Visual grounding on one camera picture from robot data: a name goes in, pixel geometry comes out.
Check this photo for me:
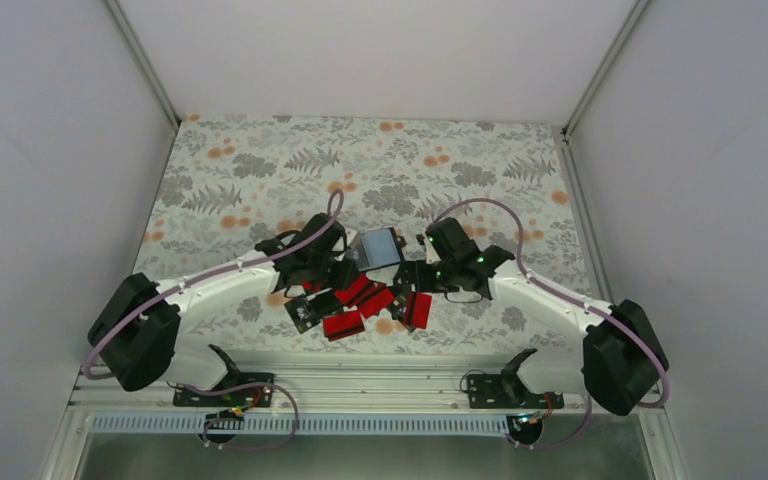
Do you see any black card holder wallet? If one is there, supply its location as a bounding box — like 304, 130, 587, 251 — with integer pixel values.
345, 227, 406, 272

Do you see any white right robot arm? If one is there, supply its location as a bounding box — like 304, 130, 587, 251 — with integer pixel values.
392, 218, 669, 416

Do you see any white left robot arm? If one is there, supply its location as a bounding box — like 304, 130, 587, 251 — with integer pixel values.
83, 213, 358, 405

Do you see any black card centre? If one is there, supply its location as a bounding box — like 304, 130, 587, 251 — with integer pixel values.
309, 290, 345, 318

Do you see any black card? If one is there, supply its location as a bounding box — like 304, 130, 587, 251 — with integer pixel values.
284, 296, 321, 334
309, 290, 345, 318
386, 286, 411, 322

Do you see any black card left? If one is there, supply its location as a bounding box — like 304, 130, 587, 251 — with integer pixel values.
284, 296, 321, 334

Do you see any black card right top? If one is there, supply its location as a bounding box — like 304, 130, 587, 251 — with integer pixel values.
386, 286, 411, 322

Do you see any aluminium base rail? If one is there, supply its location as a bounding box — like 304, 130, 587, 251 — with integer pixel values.
68, 352, 586, 437

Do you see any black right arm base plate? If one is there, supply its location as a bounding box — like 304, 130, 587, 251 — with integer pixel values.
460, 371, 565, 410

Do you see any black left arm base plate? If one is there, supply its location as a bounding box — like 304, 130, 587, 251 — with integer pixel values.
172, 373, 275, 408

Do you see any aluminium corner post right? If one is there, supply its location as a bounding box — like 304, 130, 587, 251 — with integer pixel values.
561, 0, 650, 139

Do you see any aluminium corner post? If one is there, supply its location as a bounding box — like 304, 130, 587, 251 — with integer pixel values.
561, 0, 650, 139
101, 0, 181, 131

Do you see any aluminium corner post left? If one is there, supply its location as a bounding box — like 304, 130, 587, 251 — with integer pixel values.
101, 0, 181, 131

